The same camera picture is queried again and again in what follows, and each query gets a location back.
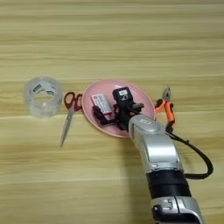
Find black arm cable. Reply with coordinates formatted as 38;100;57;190
166;131;214;180

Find red handled scissors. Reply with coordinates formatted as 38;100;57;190
59;91;83;148

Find small pink white box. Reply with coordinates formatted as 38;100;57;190
90;93;114;115

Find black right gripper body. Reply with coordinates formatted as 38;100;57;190
113;101;140;131

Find black box with white label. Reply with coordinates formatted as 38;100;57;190
112;86;134;107

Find clear tape roll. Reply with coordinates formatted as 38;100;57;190
23;76;64;120

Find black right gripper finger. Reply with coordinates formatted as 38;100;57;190
132;101;145;114
92;105;118;127

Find orange black pliers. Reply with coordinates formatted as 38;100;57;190
154;85;177;134

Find pink round plate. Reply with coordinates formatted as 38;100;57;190
81;79;157;139

